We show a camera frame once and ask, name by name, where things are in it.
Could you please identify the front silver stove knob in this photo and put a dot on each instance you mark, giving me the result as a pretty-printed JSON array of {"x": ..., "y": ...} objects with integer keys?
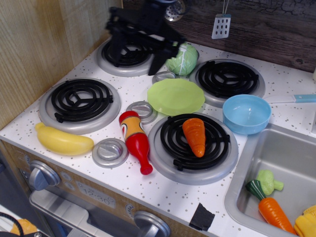
[{"x": 110, "y": 153}]

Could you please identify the yellow toy banana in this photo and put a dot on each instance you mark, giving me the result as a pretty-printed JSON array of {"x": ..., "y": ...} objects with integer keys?
[{"x": 61, "y": 142}]

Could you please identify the front right stove burner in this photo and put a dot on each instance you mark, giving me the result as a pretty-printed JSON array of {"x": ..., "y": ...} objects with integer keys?
[{"x": 172, "y": 156}]

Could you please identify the orange carrot with green top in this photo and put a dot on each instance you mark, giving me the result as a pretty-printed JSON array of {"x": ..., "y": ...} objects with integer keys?
[{"x": 269, "y": 208}]

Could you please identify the right silver oven dial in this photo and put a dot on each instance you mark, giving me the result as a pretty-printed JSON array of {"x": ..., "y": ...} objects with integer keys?
[{"x": 150, "y": 225}]

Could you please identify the light green toy broccoli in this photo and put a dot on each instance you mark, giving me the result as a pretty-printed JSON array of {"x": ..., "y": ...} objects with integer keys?
[{"x": 268, "y": 182}]

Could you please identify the light green plastic plate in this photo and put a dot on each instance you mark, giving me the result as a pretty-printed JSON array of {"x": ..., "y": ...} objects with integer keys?
[{"x": 175, "y": 97}]

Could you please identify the hanging silver slotted turner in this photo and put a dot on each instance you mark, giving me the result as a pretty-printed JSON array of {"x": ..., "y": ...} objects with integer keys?
[{"x": 221, "y": 26}]

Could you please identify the left silver oven dial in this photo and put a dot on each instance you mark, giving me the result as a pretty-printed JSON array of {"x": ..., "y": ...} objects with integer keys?
[{"x": 42, "y": 176}]

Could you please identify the red toy ketchup bottle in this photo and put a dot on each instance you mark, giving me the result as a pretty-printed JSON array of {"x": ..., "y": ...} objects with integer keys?
[{"x": 136, "y": 140}]

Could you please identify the yellow toy corn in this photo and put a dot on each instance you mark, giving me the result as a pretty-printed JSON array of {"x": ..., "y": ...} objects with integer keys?
[{"x": 305, "y": 225}]

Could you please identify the middle silver stove knob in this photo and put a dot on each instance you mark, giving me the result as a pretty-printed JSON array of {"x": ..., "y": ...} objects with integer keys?
[{"x": 145, "y": 111}]

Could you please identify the silver oven dial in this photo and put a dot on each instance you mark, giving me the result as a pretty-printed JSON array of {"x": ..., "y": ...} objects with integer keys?
[
  {"x": 42, "y": 176},
  {"x": 150, "y": 225}
]

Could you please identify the back right stove burner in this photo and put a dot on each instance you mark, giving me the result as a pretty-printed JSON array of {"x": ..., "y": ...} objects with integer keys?
[{"x": 221, "y": 79}]

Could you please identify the back left stove burner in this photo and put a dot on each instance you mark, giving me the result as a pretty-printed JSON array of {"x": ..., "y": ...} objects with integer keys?
[{"x": 135, "y": 59}]

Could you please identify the orange object bottom left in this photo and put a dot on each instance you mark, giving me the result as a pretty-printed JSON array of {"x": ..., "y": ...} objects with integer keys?
[{"x": 27, "y": 227}]

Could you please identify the black tape patch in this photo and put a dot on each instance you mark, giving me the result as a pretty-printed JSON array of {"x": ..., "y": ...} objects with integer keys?
[{"x": 202, "y": 218}]

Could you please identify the green toy cabbage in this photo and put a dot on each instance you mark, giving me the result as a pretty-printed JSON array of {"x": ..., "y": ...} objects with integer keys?
[{"x": 185, "y": 61}]

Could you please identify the stove burner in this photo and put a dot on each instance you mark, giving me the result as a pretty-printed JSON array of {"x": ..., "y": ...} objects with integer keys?
[
  {"x": 172, "y": 156},
  {"x": 135, "y": 59},
  {"x": 221, "y": 79},
  {"x": 80, "y": 106}
]

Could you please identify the light blue plastic bowl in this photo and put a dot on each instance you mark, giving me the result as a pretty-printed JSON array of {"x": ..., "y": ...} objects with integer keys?
[{"x": 246, "y": 114}]

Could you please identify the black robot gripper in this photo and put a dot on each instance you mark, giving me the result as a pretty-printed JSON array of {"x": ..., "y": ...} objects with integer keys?
[{"x": 146, "y": 26}]

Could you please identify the silver oven door handle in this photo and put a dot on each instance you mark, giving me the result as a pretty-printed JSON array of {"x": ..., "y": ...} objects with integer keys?
[{"x": 65, "y": 212}]

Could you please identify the orange toy carrot on burner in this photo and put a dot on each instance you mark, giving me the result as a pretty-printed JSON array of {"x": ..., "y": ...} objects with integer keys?
[{"x": 194, "y": 131}]

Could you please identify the front left stove burner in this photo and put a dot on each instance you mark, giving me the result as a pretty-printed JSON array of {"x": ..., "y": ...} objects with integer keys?
[{"x": 80, "y": 106}]

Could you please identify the stainless steel sink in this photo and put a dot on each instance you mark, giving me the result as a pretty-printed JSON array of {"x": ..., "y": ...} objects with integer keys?
[{"x": 291, "y": 157}]

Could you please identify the back silver stove knob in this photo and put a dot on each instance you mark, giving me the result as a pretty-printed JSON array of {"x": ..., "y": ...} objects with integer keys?
[{"x": 163, "y": 75}]

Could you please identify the silver stove knob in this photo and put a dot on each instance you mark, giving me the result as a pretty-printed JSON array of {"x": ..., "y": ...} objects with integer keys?
[
  {"x": 110, "y": 153},
  {"x": 163, "y": 75},
  {"x": 145, "y": 111}
]

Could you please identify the blue handled white spatula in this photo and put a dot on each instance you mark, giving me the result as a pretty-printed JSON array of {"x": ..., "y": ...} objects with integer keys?
[{"x": 301, "y": 98}]

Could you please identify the hanging silver slotted spoon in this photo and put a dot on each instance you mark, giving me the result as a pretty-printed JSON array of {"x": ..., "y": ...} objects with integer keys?
[{"x": 176, "y": 11}]

